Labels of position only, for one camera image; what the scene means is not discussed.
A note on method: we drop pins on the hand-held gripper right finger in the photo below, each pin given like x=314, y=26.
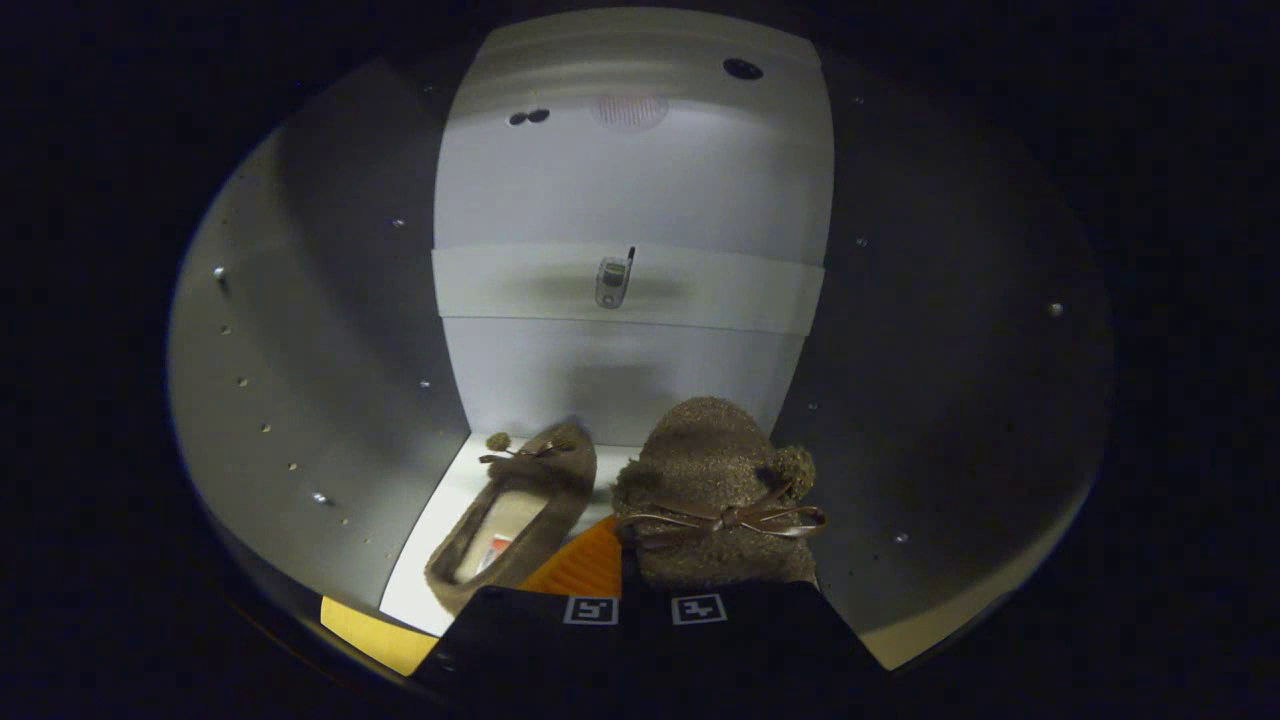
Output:
x=750, y=640

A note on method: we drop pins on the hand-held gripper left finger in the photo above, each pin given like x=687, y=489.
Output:
x=530, y=640

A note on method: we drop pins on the brown fuzzy shoe with bow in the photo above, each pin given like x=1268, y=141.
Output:
x=545, y=480
x=710, y=450

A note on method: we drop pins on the grey shoe cabinet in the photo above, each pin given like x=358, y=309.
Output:
x=300, y=300

